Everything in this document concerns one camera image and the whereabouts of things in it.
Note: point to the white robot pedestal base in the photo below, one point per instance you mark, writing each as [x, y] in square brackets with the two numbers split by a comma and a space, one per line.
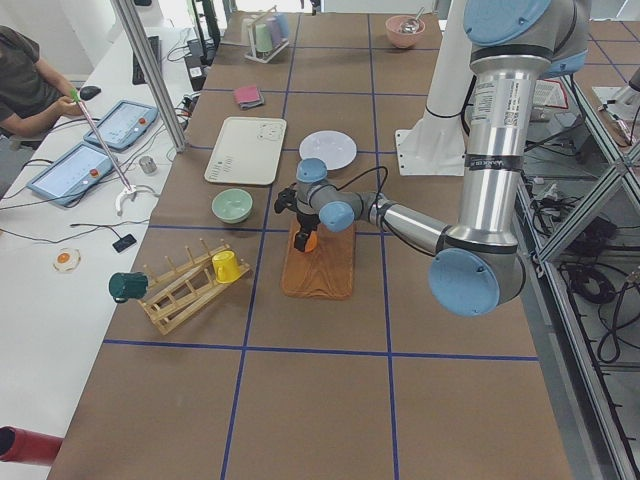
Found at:
[435, 145]

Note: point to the white cup rack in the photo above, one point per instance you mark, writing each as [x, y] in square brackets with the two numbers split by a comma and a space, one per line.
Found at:
[248, 32]

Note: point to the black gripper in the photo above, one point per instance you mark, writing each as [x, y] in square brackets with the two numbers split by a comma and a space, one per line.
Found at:
[305, 221]

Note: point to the green cup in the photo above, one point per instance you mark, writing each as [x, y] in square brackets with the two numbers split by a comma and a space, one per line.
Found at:
[262, 39]

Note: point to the lower teach pendant tablet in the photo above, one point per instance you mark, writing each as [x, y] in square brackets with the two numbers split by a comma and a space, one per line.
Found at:
[71, 175]

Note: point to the metal scoop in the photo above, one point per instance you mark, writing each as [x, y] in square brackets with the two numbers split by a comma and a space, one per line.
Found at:
[412, 24]

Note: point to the upper teach pendant tablet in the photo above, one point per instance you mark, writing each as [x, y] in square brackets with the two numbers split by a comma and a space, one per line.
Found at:
[125, 123]

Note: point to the seated person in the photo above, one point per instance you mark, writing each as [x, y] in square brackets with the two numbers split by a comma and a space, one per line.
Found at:
[34, 95]

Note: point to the purple cup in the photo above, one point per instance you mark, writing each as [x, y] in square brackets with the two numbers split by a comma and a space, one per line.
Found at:
[274, 30]

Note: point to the wooden cutting board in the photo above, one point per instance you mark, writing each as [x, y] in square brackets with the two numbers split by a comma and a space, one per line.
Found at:
[326, 272]

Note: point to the grey cloth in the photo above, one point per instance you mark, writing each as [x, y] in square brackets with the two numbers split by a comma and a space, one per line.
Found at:
[250, 103]

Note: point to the dark green mug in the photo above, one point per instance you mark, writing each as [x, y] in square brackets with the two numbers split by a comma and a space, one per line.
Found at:
[125, 286]

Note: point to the red cylinder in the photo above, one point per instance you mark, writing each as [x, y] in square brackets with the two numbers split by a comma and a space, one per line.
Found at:
[28, 447]

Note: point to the pink bowl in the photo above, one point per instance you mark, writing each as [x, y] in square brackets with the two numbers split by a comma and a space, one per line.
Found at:
[400, 40]

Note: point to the wooden dish rack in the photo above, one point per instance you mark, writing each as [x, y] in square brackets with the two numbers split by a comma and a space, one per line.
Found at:
[183, 290]

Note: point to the fried egg toy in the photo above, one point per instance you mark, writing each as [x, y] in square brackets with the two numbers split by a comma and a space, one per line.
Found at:
[67, 260]

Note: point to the cream bear serving tray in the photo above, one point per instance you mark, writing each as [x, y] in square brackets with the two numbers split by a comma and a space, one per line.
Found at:
[247, 151]

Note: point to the green ceramic bowl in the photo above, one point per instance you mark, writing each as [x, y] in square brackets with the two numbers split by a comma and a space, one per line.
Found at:
[232, 206]

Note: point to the black computer mouse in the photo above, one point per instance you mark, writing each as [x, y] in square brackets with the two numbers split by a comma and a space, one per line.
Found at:
[88, 92]

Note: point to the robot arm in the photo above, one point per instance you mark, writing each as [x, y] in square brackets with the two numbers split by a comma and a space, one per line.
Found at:
[475, 262]

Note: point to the blue cup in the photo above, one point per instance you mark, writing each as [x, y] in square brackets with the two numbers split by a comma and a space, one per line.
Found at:
[283, 25]

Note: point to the yellow mug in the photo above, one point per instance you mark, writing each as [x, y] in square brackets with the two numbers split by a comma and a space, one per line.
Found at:
[226, 267]

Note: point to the teach pendant tablet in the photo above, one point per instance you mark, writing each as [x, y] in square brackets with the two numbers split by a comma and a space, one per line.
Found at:
[125, 123]
[71, 175]

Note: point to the white ceramic plate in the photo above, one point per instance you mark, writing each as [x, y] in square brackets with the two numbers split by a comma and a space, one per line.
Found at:
[336, 149]

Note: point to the orange fruit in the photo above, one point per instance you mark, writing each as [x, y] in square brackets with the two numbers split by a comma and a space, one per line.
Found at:
[311, 242]

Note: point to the aluminium frame post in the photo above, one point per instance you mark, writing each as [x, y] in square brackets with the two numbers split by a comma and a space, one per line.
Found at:
[134, 29]

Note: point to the pink grabber stick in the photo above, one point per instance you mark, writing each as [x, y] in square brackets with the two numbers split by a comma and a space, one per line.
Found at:
[130, 191]

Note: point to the pink cloth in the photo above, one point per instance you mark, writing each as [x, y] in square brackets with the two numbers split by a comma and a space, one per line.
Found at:
[246, 92]

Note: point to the small metal cylinder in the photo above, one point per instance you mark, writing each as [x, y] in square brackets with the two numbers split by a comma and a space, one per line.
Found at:
[147, 165]

